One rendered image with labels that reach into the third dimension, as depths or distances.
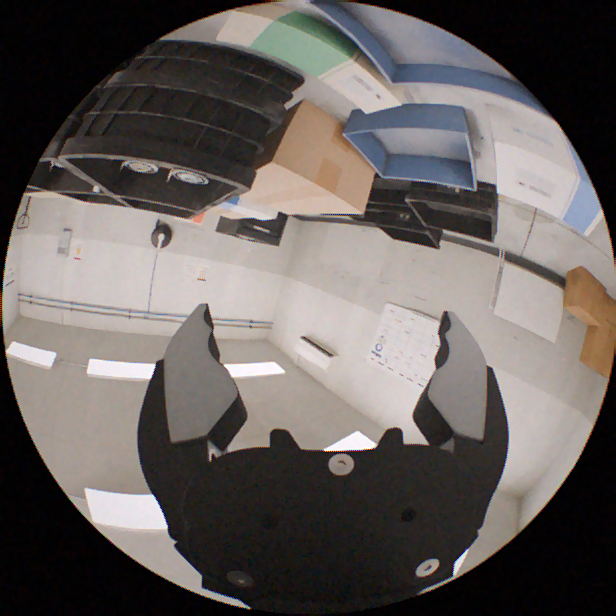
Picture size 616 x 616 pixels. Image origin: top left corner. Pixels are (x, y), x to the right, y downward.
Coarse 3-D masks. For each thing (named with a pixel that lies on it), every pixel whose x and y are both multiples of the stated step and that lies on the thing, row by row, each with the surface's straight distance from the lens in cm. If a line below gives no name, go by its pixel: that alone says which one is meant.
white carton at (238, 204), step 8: (232, 200) 67; (240, 200) 68; (248, 200) 68; (232, 208) 74; (240, 208) 70; (248, 208) 68; (256, 208) 69; (264, 208) 70; (272, 208) 71; (256, 216) 77; (264, 216) 73; (272, 216) 70
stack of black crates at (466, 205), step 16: (416, 192) 98; (432, 192) 96; (448, 192) 94; (464, 192) 94; (480, 192) 93; (496, 192) 115; (416, 208) 107; (432, 208) 123; (448, 208) 117; (464, 208) 89; (480, 208) 88; (432, 224) 120; (448, 224) 118; (464, 224) 117; (480, 224) 117
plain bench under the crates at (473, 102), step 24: (288, 0) 33; (192, 24) 40; (216, 24) 38; (240, 48) 39; (312, 96) 43; (336, 96) 41; (408, 96) 38; (432, 96) 37; (456, 96) 36; (480, 96) 35; (480, 120) 38; (480, 144) 43; (480, 168) 48
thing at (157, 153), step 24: (72, 144) 32; (96, 144) 29; (120, 144) 28; (144, 144) 27; (168, 144) 26; (72, 168) 39; (192, 168) 25; (216, 168) 26; (240, 168) 26; (240, 192) 30
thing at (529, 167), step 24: (504, 120) 33; (528, 120) 35; (504, 144) 29; (528, 144) 30; (552, 144) 33; (504, 168) 33; (528, 168) 32; (552, 168) 31; (576, 168) 33; (504, 192) 37; (528, 192) 36; (552, 192) 35; (576, 192) 34; (576, 216) 39; (600, 216) 38
